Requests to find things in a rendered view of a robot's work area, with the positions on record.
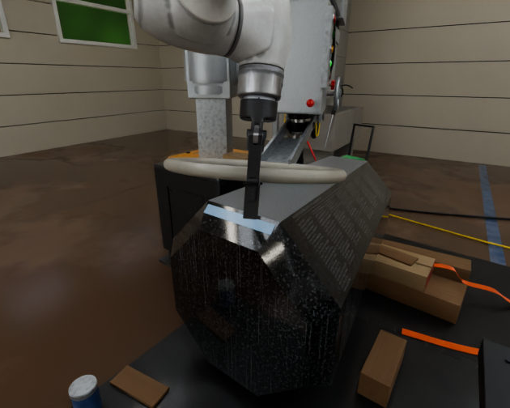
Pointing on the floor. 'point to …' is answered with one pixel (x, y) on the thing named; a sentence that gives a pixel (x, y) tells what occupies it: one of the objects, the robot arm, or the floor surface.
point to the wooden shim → (139, 386)
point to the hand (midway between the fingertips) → (251, 201)
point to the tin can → (85, 393)
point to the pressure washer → (352, 141)
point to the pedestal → (184, 200)
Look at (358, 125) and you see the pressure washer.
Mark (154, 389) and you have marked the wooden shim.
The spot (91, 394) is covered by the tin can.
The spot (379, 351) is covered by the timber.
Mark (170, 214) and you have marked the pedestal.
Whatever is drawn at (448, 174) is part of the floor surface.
